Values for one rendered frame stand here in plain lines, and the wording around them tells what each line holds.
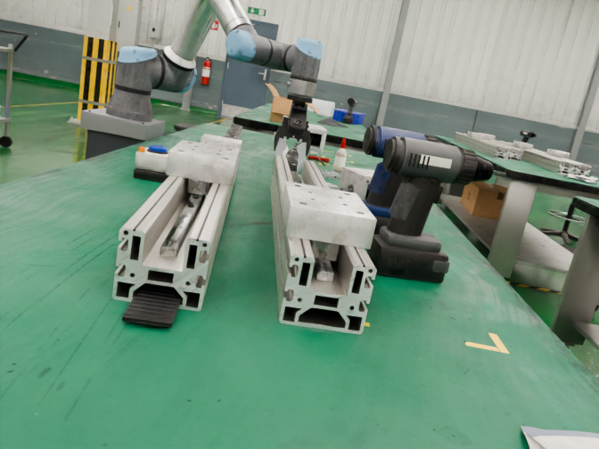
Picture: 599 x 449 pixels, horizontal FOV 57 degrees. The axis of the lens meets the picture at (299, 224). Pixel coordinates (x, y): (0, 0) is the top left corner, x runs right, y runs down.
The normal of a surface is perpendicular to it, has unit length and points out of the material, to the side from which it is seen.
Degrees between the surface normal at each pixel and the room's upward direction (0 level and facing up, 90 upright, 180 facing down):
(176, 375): 0
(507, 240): 90
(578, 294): 90
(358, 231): 90
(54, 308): 0
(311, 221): 90
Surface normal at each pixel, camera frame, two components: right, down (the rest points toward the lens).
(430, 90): -0.05, 0.24
